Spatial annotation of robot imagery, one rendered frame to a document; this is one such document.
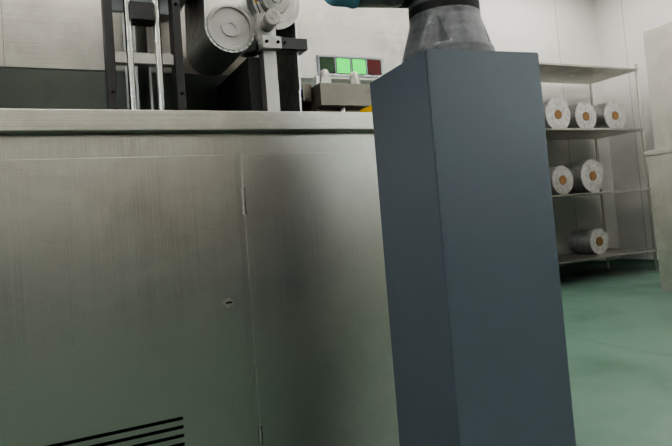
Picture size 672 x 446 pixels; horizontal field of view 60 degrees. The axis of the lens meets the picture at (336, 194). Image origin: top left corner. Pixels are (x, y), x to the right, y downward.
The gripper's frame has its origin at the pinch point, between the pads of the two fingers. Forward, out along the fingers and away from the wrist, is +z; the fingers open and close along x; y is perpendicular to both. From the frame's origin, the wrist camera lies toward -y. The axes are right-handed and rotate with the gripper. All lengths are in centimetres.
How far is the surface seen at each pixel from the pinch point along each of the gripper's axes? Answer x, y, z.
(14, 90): 62, 9, 41
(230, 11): 11.0, -1.2, 7.1
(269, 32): 2.3, -8.3, 8.1
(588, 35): -437, 254, 140
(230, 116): 21, -45, 6
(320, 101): -10.5, -21.7, 19.5
